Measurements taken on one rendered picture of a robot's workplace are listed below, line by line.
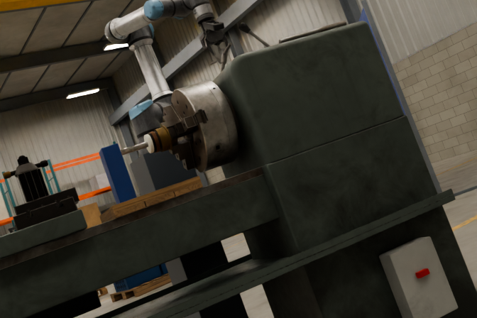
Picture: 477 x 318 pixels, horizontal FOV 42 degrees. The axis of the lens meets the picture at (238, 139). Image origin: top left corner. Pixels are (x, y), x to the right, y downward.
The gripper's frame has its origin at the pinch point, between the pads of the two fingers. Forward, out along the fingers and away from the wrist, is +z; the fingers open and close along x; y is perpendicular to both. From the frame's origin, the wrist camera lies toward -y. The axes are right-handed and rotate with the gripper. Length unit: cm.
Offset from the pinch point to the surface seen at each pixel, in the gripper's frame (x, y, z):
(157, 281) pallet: -66, 662, 124
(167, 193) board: 47, -30, 44
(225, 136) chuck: 20.0, -26.0, 31.6
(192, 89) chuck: 23.9, -21.5, 11.5
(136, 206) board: 58, -30, 44
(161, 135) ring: 38.6, -16.2, 23.3
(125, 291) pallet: -22, 680, 122
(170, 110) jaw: 29.7, -7.4, 14.1
